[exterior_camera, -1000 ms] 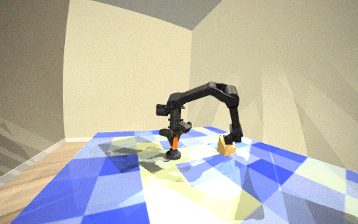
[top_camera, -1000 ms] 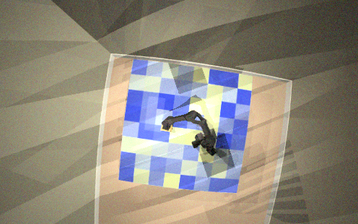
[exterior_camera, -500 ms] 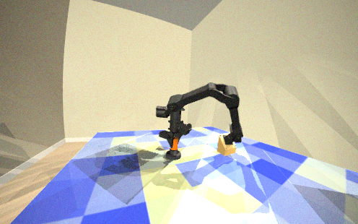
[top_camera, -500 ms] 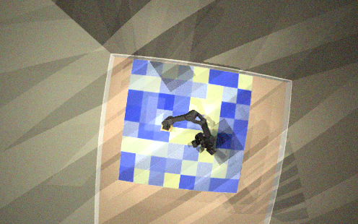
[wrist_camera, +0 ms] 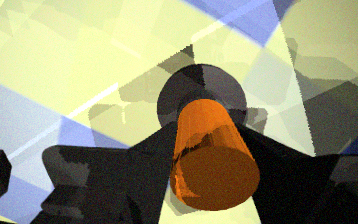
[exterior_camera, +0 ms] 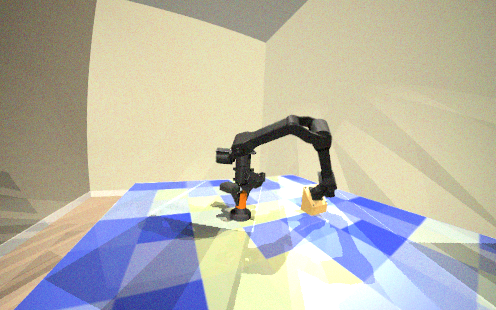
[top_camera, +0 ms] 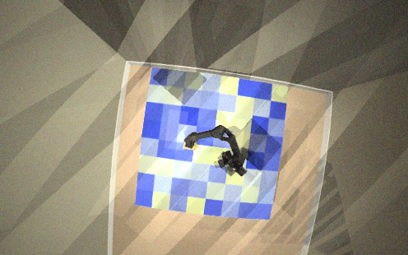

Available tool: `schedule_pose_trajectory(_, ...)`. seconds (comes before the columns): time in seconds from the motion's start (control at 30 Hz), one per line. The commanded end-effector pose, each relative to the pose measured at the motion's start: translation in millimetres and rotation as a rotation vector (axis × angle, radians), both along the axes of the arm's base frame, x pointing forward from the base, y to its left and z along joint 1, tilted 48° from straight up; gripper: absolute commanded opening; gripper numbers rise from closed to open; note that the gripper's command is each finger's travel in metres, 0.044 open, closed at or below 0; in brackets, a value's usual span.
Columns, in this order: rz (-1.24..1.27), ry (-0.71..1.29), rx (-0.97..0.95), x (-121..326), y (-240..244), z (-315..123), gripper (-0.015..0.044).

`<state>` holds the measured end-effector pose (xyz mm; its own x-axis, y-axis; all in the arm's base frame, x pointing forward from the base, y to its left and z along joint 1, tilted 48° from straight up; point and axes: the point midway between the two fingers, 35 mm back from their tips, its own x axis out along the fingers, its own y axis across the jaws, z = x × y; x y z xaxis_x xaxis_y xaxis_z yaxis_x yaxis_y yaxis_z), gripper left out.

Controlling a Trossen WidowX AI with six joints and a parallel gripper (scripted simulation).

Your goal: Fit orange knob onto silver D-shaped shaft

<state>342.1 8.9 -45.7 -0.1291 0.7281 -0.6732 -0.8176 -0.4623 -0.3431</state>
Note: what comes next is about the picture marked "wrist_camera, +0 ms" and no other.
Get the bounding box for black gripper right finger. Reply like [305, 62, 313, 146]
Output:
[233, 123, 358, 224]

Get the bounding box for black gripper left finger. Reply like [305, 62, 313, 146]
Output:
[41, 121, 177, 224]

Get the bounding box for orange cylinder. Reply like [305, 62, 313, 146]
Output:
[169, 99, 260, 211]

